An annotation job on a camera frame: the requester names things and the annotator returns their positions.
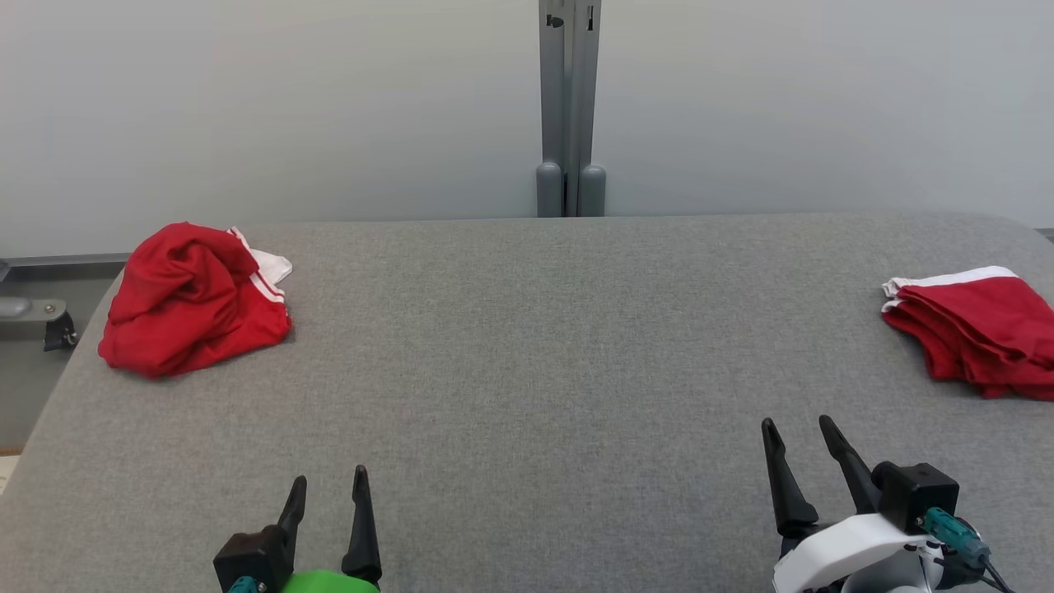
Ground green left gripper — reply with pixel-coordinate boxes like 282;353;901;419
275;465;384;593

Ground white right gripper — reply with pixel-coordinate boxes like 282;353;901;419
761;413;933;593

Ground red white-striped Bulls shorts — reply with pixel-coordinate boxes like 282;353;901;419
880;264;1054;403

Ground red Bulls jersey shirt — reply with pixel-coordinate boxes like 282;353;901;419
96;222;294;381

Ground black caster foot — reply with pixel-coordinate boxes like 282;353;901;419
43;311;80;354

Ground grey metal foot bar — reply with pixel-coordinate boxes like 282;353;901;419
0;296;68;323

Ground right camera cable teal plug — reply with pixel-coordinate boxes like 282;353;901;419
921;506;1020;593

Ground metal partition post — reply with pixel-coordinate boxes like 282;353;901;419
535;0;609;220

